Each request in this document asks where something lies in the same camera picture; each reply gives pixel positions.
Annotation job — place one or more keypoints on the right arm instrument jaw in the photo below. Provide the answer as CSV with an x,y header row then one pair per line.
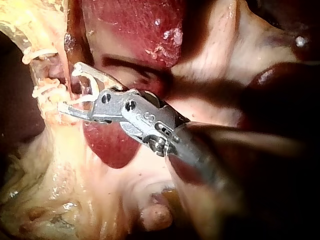
x,y
95,73
75,112

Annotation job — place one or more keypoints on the right arm instrument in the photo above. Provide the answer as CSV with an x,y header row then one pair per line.
x,y
140,117

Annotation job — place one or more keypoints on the dark red liver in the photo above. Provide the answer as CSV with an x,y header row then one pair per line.
x,y
140,25

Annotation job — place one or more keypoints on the left arm instrument jaw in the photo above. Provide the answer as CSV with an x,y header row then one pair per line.
x,y
17,36

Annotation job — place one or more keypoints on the pale fatty tissue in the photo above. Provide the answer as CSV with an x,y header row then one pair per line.
x,y
55,175
225,50

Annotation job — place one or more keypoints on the dark right arm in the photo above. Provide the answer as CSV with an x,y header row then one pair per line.
x,y
200,152

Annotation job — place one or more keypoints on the white clip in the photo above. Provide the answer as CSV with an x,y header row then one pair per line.
x,y
95,87

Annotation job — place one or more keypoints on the thin tube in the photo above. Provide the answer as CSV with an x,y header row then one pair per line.
x,y
66,62

